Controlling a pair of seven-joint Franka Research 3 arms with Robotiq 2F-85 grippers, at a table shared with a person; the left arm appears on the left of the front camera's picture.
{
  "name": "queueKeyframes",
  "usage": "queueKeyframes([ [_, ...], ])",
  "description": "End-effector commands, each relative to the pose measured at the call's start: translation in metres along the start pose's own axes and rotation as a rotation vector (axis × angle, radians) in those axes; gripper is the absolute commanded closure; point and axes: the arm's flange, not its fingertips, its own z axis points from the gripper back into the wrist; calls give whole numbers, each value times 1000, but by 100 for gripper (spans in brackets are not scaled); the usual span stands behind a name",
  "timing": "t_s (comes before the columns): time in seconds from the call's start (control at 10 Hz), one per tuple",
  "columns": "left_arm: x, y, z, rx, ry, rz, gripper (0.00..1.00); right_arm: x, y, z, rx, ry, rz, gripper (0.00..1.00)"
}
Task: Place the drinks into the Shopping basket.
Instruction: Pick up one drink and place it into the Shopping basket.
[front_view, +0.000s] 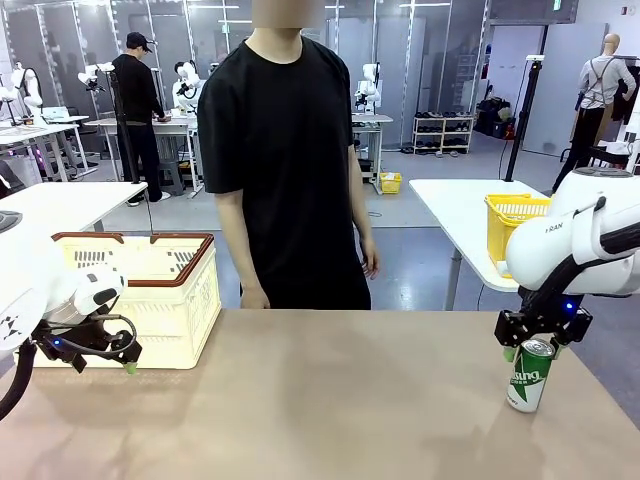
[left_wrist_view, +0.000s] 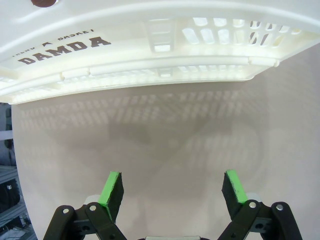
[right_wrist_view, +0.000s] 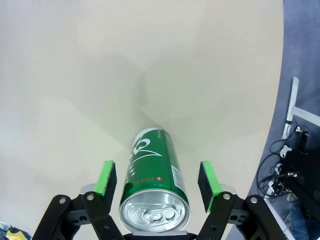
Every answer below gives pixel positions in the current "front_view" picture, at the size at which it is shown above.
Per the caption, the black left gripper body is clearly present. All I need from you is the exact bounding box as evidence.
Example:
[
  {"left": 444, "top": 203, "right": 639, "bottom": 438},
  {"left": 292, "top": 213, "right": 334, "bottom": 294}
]
[{"left": 32, "top": 317, "right": 121, "bottom": 361}]

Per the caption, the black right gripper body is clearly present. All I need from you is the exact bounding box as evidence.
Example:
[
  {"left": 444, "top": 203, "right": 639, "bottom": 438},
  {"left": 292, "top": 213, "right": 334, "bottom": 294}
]
[{"left": 522, "top": 297, "right": 594, "bottom": 336}]

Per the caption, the green drink can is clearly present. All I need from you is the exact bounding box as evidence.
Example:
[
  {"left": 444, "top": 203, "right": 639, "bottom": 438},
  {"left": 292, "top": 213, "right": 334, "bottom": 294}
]
[{"left": 506, "top": 338, "right": 557, "bottom": 414}]

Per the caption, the person's left forearm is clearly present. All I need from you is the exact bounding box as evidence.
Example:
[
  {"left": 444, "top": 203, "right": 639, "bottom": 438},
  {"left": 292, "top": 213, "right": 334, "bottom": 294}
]
[{"left": 349, "top": 194, "right": 375, "bottom": 241}]

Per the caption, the person's right forearm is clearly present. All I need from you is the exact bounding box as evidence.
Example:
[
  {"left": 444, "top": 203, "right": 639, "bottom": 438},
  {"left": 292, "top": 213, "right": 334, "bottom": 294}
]
[{"left": 222, "top": 229, "right": 265, "bottom": 291}]

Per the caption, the cream basket brown rim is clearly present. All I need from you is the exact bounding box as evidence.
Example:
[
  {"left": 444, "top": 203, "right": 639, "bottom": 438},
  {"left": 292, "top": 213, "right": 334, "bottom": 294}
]
[{"left": 32, "top": 231, "right": 223, "bottom": 371}]

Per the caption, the yellow plastic basket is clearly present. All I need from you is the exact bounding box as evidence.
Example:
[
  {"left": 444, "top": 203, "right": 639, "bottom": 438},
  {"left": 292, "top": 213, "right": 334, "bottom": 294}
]
[{"left": 483, "top": 193, "right": 554, "bottom": 279}]

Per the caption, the person's right hand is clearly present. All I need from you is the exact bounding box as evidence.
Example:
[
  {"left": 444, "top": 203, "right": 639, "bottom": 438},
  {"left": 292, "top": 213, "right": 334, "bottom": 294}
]
[{"left": 239, "top": 285, "right": 272, "bottom": 310}]

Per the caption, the person's left hand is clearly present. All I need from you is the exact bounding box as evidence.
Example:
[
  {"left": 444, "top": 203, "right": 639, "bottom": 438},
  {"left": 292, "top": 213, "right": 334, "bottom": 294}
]
[{"left": 360, "top": 237, "right": 381, "bottom": 279}]

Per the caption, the white rounded-corner table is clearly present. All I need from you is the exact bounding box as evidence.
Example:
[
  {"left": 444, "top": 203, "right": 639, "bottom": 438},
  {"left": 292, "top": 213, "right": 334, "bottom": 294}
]
[{"left": 408, "top": 178, "right": 556, "bottom": 312}]

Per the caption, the white rectangular table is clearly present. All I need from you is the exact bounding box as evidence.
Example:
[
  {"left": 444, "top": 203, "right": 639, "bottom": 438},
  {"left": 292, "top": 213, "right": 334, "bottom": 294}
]
[{"left": 0, "top": 181, "right": 150, "bottom": 236}]

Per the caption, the black stand white top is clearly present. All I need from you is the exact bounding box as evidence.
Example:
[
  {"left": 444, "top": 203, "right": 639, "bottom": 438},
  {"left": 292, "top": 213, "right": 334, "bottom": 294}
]
[{"left": 503, "top": 54, "right": 546, "bottom": 184}]

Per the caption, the grey step stool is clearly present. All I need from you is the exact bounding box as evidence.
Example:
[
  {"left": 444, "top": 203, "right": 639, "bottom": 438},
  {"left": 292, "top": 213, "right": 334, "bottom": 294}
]
[{"left": 158, "top": 159, "right": 186, "bottom": 197}]

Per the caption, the black bags pile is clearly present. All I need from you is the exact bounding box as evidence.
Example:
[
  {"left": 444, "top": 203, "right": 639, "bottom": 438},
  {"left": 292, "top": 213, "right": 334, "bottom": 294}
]
[{"left": 474, "top": 97, "right": 516, "bottom": 140}]

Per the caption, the white shoe rack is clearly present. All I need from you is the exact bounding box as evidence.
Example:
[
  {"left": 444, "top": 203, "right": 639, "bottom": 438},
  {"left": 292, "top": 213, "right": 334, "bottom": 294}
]
[{"left": 412, "top": 110, "right": 475, "bottom": 155}]

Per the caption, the white background desk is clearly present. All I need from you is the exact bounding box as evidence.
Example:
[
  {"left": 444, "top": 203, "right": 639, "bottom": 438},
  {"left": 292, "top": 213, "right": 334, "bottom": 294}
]
[
  {"left": 351, "top": 113, "right": 395, "bottom": 194},
  {"left": 0, "top": 114, "right": 99, "bottom": 182},
  {"left": 84, "top": 115, "right": 204, "bottom": 199}
]

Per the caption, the mannequin with grey apron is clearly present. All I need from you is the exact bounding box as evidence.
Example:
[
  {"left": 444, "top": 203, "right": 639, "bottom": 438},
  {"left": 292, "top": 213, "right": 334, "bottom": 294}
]
[{"left": 552, "top": 33, "right": 639, "bottom": 195}]

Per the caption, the person in black t-shirt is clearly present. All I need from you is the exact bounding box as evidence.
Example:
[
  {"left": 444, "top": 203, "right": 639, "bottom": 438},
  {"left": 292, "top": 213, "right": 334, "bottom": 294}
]
[{"left": 197, "top": 0, "right": 374, "bottom": 311}]

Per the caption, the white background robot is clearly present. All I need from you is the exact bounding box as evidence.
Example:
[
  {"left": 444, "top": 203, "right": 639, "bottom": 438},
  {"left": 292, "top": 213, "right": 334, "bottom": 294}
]
[
  {"left": 77, "top": 62, "right": 117, "bottom": 94},
  {"left": 172, "top": 59, "right": 207, "bottom": 115},
  {"left": 9, "top": 62, "right": 46, "bottom": 126},
  {"left": 353, "top": 62, "right": 384, "bottom": 114}
]

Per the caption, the man in black clothes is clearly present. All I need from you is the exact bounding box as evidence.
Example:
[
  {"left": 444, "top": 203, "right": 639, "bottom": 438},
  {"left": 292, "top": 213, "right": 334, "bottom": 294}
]
[{"left": 110, "top": 31, "right": 167, "bottom": 207}]

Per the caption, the black left arm hose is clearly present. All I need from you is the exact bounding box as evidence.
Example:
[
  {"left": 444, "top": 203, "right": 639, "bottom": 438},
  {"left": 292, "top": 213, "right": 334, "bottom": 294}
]
[{"left": 0, "top": 339, "right": 40, "bottom": 422}]

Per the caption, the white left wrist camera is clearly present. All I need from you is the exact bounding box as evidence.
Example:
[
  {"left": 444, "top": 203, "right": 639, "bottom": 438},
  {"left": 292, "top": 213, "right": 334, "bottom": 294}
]
[{"left": 74, "top": 271, "right": 129, "bottom": 315}]

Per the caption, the thin black cable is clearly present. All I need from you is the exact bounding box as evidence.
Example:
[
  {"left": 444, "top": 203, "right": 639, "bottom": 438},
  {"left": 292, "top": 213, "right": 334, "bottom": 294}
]
[{"left": 143, "top": 185, "right": 157, "bottom": 237}]

